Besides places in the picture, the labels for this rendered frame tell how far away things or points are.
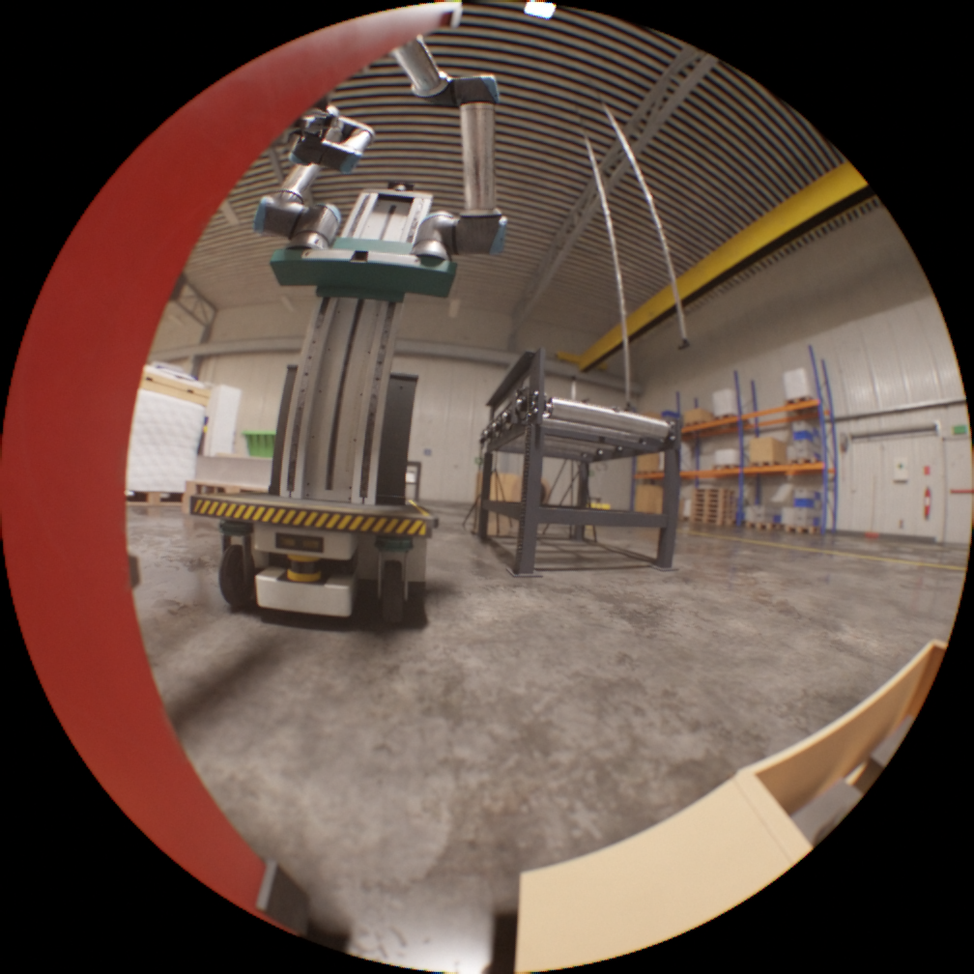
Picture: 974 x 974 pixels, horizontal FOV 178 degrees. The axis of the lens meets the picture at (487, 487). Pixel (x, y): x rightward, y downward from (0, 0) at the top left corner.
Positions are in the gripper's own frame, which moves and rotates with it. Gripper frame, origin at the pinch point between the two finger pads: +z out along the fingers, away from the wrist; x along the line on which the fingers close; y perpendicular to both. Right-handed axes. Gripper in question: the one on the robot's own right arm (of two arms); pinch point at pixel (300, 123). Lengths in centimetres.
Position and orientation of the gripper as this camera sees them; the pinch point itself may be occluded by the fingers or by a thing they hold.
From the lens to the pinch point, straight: 97.9
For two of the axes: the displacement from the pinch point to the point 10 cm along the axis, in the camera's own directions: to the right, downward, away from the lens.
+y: -4.0, 3.9, 8.3
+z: 2.0, 9.2, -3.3
